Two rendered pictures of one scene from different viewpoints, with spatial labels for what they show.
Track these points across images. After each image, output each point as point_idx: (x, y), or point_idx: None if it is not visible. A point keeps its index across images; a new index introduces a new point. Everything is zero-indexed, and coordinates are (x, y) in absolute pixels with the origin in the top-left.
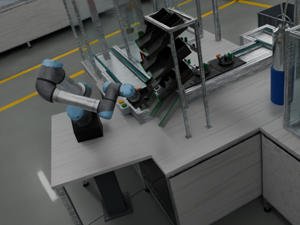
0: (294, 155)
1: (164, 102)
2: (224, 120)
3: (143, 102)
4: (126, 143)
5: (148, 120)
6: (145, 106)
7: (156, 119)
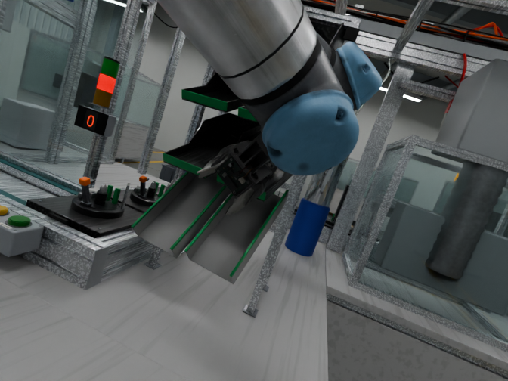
0: (401, 324)
1: (218, 214)
2: (272, 275)
3: (270, 175)
4: (63, 366)
5: (108, 275)
6: (243, 198)
7: (131, 274)
